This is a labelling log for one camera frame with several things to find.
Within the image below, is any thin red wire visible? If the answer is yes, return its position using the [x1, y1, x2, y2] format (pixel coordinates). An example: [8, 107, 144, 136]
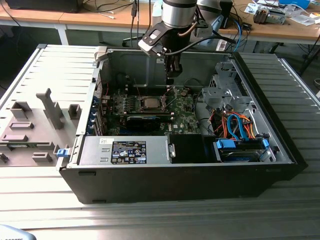
[101, 81, 111, 97]

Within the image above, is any CPU socket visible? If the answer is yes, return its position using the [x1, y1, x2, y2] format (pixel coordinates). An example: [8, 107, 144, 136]
[138, 96, 167, 112]

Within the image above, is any blue hanging cable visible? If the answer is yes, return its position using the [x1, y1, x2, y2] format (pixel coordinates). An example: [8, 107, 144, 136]
[233, 18, 247, 52]

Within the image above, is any blue box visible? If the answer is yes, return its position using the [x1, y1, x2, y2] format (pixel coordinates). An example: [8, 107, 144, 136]
[278, 0, 311, 7]

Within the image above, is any CPU with silver top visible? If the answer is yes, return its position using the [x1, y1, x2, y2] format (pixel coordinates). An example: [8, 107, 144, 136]
[142, 97, 161, 109]

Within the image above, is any hard disk in blue carrier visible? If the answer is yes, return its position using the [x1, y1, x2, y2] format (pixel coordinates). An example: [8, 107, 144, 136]
[213, 138, 271, 163]

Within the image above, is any grey rounded device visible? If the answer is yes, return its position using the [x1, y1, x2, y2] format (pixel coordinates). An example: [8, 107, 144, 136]
[0, 223, 33, 240]

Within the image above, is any green motherboard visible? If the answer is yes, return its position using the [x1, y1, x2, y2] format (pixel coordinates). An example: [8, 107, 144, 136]
[99, 86, 203, 137]

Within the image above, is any grey power supply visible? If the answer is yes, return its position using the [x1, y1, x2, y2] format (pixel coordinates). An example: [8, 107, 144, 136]
[77, 136, 176, 166]

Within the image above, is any brown corrugated cable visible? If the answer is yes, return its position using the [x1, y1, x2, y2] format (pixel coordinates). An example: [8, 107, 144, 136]
[177, 21, 198, 38]

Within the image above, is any black and grey PC case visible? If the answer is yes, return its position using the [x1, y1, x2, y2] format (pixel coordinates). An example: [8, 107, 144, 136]
[56, 46, 308, 205]

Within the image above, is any black flat box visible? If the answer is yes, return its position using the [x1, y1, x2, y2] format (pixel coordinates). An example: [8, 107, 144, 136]
[4, 0, 81, 13]

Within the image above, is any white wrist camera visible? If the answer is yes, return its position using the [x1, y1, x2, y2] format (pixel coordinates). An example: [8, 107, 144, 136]
[137, 28, 167, 57]

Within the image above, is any grey parts rack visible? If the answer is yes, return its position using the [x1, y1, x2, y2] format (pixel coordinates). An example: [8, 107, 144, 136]
[0, 87, 83, 167]

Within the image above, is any grey metal disk bay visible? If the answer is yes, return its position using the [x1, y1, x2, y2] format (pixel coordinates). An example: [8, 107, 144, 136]
[201, 61, 253, 113]

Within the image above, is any black hanging cable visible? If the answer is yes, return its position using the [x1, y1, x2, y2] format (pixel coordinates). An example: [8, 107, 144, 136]
[128, 0, 141, 48]

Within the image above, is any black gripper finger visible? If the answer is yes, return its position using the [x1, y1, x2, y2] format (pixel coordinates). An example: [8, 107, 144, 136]
[163, 54, 172, 75]
[166, 54, 184, 86]

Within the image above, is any metal socket cover frame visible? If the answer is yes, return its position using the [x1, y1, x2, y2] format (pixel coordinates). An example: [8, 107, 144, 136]
[160, 86, 179, 111]

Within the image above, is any wooden desk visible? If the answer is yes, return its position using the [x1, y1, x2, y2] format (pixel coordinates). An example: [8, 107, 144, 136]
[214, 0, 320, 51]
[0, 0, 163, 46]

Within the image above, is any small white box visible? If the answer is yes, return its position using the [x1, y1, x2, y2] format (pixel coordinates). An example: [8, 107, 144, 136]
[216, 39, 228, 52]

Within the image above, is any blue data cable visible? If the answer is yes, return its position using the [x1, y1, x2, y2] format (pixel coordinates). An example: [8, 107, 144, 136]
[226, 113, 247, 142]

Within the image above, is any small grey wrist camera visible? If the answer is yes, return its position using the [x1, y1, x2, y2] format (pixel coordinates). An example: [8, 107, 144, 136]
[194, 21, 210, 36]

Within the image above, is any black graphics card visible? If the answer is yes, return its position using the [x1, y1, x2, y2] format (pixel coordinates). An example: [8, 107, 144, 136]
[125, 115, 161, 133]

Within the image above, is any orange wire bundle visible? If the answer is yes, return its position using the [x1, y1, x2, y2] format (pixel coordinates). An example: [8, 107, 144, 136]
[212, 112, 257, 140]

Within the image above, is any thin black looped cable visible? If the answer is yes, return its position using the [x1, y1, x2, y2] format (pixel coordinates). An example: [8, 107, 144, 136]
[184, 78, 204, 88]

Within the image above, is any CPU cooler heat sink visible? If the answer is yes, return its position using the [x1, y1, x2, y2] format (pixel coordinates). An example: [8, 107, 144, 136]
[253, 6, 287, 26]

